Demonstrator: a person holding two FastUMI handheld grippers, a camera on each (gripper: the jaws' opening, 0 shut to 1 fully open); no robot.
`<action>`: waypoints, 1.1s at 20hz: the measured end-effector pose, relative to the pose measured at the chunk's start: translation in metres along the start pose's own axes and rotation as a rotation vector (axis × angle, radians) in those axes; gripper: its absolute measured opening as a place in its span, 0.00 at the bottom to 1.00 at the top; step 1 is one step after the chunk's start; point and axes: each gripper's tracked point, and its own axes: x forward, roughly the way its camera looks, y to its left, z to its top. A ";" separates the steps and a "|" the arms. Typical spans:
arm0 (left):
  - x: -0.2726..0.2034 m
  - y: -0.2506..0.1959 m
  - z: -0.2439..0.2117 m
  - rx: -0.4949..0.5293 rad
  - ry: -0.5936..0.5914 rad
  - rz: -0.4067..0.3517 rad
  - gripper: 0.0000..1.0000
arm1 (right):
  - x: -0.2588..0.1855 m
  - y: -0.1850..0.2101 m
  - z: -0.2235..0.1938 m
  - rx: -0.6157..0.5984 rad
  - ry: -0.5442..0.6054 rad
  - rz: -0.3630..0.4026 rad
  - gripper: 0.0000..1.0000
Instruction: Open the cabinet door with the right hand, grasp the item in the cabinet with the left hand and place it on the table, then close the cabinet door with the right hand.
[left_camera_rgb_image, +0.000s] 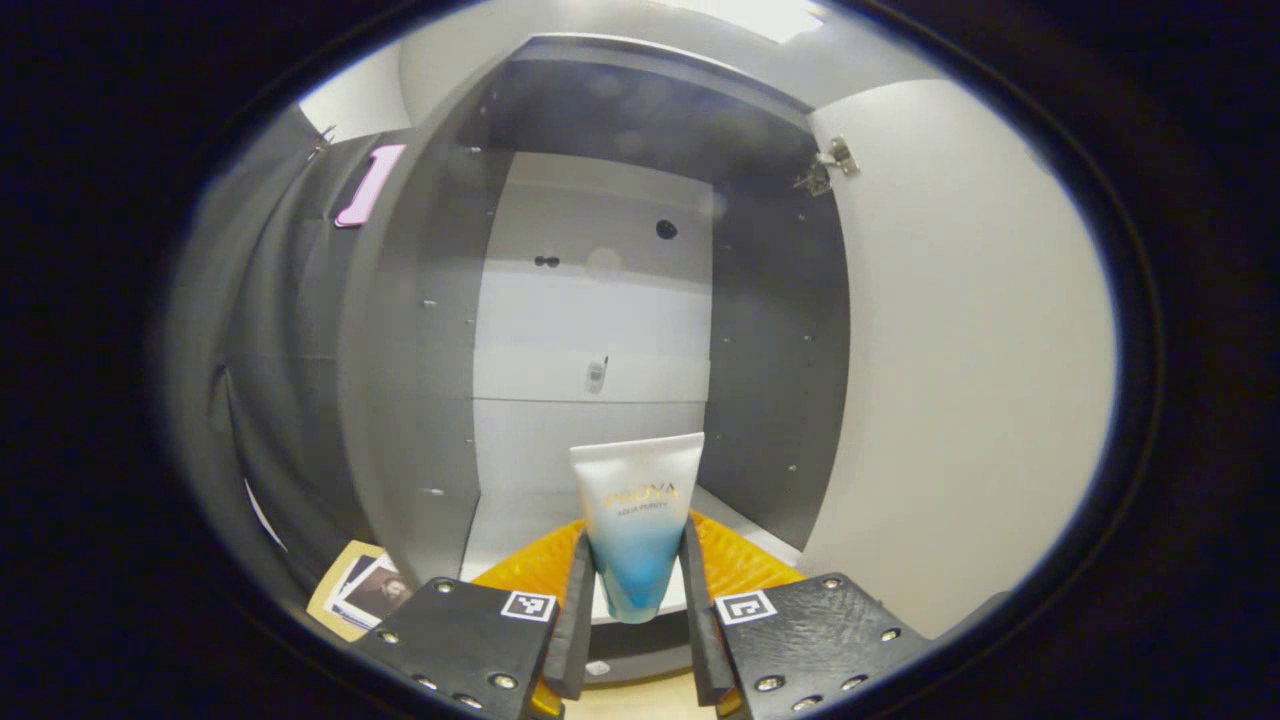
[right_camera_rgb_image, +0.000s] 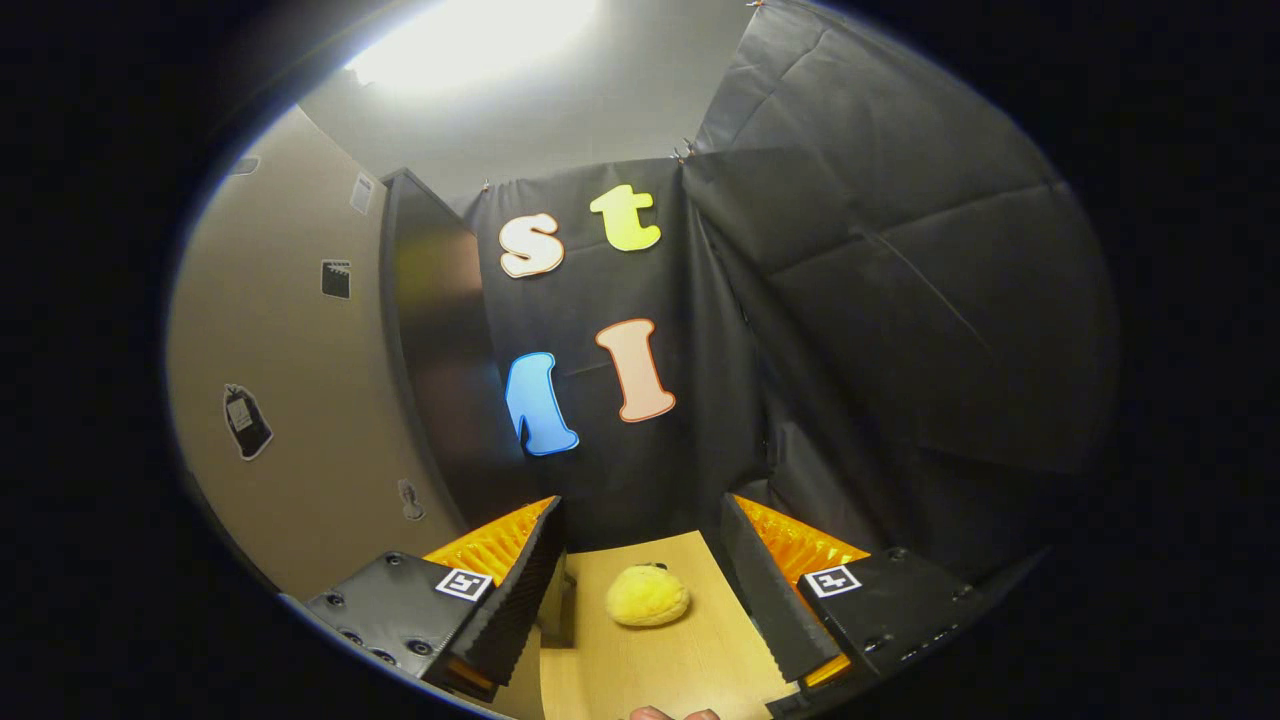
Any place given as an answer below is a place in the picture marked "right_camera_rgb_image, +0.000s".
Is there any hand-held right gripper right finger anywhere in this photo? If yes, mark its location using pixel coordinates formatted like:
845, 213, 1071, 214
720, 492, 986, 691

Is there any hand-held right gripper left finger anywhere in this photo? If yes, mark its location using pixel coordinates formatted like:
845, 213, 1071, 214
305, 495, 568, 701

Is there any beige cabinet door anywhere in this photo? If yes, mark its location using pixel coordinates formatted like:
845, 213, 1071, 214
165, 105, 471, 601

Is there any dark grey cabinet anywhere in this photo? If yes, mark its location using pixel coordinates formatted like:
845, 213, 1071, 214
378, 168, 546, 531

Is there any yellow plush toy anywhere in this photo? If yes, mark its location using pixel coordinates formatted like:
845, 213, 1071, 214
605, 563, 691, 629

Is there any black backdrop cloth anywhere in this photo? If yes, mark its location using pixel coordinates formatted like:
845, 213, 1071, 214
455, 0, 1121, 591

